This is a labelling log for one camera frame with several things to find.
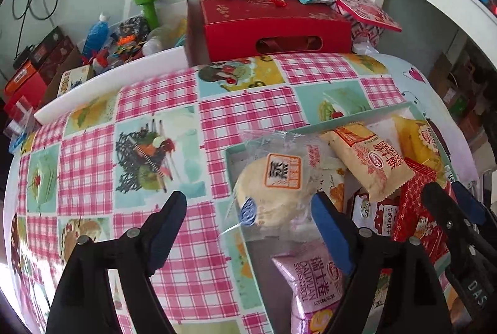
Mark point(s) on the beige bread packet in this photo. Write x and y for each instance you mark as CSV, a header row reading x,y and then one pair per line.
x,y
372,163

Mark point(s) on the white board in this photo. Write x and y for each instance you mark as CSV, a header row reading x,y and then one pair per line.
x,y
116,81

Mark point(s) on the red gift box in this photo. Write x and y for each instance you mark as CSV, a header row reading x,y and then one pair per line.
x,y
271,23

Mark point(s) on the dark maroon box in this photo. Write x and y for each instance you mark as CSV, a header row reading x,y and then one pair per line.
x,y
54,54

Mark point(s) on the round white bun packet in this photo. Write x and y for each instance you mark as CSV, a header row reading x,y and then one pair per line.
x,y
271,198

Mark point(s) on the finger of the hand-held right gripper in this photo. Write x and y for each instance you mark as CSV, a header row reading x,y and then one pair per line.
x,y
446,217
470,206

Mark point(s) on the red flat box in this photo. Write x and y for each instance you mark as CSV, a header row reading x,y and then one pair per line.
x,y
23,97

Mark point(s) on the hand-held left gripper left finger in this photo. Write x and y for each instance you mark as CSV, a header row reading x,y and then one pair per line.
x,y
167,237

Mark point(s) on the clear plastic bottle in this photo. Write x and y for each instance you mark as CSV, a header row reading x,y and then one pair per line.
x,y
163,39

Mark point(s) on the small beige box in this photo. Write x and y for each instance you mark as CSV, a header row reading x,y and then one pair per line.
x,y
75,81

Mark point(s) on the red patterned tin box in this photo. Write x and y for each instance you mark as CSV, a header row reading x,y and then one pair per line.
x,y
365,11

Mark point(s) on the blue bottle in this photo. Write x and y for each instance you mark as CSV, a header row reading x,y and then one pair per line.
x,y
95,37

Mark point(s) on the colourful dark pouch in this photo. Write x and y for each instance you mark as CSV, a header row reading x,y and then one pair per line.
x,y
128,35

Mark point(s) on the clear plastic box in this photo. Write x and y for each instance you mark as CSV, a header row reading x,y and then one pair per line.
x,y
17,116

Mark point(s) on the teal shallow cardboard box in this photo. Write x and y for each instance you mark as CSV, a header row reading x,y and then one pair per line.
x,y
388,119

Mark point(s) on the yellow cake packet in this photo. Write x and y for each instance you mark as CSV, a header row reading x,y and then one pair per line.
x,y
411,140

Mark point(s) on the pink snack packet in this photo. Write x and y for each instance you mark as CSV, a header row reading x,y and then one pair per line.
x,y
310,295

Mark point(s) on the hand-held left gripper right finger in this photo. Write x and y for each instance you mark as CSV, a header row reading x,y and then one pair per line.
x,y
332,233

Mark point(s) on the red white biscuit packet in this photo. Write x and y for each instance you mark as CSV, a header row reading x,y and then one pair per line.
x,y
372,213

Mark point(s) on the red snack packet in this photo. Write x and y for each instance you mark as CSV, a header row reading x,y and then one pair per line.
x,y
415,202

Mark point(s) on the green dumbbell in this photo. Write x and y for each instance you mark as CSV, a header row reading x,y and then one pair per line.
x,y
149,7

